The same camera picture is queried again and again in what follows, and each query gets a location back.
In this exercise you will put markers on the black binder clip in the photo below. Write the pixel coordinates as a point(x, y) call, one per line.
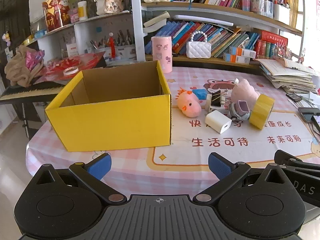
point(216, 100)

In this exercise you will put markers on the pink cylinder tin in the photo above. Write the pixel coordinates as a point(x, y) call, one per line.
point(161, 55)

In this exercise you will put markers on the dark phone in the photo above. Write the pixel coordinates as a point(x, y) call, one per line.
point(306, 112)

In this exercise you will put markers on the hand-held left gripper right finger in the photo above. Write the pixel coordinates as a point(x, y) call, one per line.
point(220, 166)

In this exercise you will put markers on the small pink box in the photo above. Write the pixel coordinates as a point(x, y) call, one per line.
point(74, 16)

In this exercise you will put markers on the white quilted handbag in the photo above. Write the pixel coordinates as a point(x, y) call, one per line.
point(198, 50)

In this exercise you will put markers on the yellow tape roll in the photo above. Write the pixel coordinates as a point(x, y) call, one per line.
point(257, 120)

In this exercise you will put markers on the bunch of pens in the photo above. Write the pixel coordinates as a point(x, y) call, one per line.
point(265, 0)

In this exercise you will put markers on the row of colourful books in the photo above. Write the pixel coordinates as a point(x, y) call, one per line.
point(220, 37)

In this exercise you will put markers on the white rolled paper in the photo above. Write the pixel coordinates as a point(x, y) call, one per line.
point(202, 20)

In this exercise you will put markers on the beige plush cloth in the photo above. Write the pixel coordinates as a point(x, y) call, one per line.
point(17, 72)

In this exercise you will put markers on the beige flat book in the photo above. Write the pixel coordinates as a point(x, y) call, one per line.
point(156, 20)

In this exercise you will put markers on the stack of papers and booklets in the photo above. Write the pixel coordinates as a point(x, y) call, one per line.
point(287, 77)

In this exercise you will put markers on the pink wall poster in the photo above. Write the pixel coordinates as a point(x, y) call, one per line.
point(318, 8)

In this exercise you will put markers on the small black phone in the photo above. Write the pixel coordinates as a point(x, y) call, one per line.
point(294, 97)

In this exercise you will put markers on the desk organizer with pens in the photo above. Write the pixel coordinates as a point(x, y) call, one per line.
point(122, 47)

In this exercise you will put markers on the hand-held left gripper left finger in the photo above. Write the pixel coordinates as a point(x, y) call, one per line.
point(98, 166)

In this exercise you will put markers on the blue plastic packet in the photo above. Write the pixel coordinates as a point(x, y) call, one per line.
point(200, 93)

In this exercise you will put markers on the white yellow jar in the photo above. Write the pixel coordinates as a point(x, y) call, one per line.
point(82, 11)

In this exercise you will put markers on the pink plush chick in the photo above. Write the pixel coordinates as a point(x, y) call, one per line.
point(191, 106)

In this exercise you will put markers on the pink foil wrapper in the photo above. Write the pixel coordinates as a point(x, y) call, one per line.
point(33, 58)

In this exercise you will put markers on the white charger adapter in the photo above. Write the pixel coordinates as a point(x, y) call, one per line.
point(216, 121)

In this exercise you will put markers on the white pen holder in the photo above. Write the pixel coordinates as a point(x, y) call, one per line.
point(281, 15)

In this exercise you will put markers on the yellow cardboard box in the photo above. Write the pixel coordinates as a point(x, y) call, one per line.
point(112, 122)

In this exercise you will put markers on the white red small box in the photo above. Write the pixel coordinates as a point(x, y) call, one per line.
point(72, 50)

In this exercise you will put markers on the red tassel ornament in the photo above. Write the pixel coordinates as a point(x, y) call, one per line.
point(112, 47)

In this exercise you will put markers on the white tape roll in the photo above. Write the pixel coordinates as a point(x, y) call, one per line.
point(70, 71)

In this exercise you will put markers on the white wooden bookshelf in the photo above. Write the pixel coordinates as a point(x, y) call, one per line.
point(137, 30)

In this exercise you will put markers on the black electric piano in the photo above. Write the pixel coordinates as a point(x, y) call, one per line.
point(30, 92)

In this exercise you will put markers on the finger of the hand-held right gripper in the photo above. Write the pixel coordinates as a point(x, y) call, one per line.
point(283, 156)

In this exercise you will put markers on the small white printed box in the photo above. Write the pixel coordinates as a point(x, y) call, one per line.
point(212, 110)

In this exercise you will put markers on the pink fluffy plush toy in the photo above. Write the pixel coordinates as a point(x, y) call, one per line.
point(243, 91)

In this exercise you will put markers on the red book set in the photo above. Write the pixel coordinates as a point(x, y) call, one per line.
point(271, 45)

